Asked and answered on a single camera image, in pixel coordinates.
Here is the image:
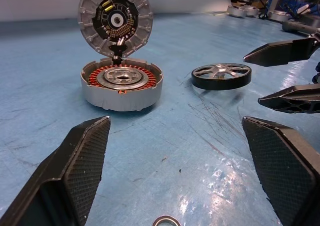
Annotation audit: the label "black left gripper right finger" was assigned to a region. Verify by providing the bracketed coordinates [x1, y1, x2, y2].
[241, 116, 320, 226]

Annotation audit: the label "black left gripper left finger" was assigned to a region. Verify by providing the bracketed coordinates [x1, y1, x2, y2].
[0, 115, 112, 226]

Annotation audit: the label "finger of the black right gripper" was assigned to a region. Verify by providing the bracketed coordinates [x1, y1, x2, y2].
[242, 38, 317, 67]
[257, 83, 320, 114]

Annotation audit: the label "round silver metal disc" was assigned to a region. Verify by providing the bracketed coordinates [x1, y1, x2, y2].
[78, 0, 154, 60]

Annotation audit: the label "silver bearing ring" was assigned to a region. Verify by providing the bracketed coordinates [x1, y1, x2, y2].
[151, 215, 182, 226]

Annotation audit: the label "grey cylindrical tool handle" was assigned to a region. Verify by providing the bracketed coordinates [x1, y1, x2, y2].
[281, 20, 320, 38]

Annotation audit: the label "silver motor housing copper windings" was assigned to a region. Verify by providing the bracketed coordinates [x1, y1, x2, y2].
[80, 56, 164, 112]

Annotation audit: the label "black rotor ring silver spokes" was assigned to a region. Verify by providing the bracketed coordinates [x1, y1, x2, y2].
[191, 62, 252, 91]

